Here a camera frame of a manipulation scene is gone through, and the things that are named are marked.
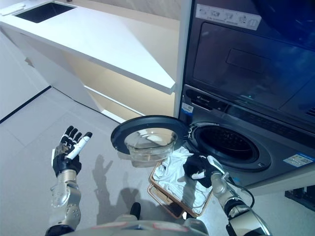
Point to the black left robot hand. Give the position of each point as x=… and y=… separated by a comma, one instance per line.
x=65, y=163

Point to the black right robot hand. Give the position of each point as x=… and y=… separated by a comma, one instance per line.
x=194, y=164

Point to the white clothes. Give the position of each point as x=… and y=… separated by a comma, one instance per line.
x=172, y=177

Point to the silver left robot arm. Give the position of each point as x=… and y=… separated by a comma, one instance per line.
x=65, y=196

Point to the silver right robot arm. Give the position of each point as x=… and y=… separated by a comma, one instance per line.
x=221, y=186

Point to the brown wicker laundry basket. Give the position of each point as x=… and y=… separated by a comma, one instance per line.
x=160, y=194

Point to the round washing machine door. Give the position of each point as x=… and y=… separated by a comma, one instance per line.
x=123, y=134

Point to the black left robot foot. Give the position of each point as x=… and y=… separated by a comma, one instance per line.
x=135, y=211

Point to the white cabinet shelf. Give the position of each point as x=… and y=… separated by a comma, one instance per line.
x=110, y=100

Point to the silver robot torso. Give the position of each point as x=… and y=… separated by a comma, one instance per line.
x=137, y=227

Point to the blue white energy sticker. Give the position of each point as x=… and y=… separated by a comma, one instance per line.
x=297, y=161

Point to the white cabinet side panel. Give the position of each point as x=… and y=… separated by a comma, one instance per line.
x=182, y=61

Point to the black low rack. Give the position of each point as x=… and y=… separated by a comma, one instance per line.
x=300, y=195

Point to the dark grey dryer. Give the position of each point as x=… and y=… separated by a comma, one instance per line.
x=246, y=61

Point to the white counter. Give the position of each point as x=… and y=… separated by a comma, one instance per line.
x=98, y=37

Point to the black sink basin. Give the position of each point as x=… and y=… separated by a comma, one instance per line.
x=41, y=12

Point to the white instruction sticker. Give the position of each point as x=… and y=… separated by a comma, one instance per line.
x=229, y=14

